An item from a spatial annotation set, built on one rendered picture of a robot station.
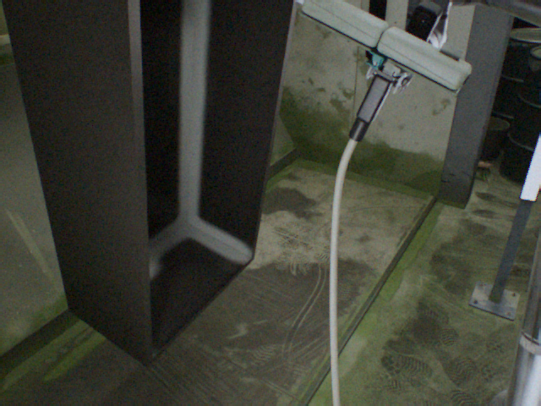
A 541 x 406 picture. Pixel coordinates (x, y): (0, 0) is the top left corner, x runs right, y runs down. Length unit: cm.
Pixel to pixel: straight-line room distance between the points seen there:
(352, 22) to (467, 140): 218
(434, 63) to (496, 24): 197
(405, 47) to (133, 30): 45
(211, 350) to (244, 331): 17
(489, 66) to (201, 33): 177
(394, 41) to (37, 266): 181
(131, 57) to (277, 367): 143
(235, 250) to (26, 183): 103
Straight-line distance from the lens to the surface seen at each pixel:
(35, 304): 217
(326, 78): 311
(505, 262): 227
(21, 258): 218
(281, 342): 199
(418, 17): 90
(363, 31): 80
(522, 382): 75
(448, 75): 77
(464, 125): 289
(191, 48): 151
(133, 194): 96
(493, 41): 275
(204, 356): 198
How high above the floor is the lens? 156
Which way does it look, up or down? 31 degrees down
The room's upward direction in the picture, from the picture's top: 2 degrees counter-clockwise
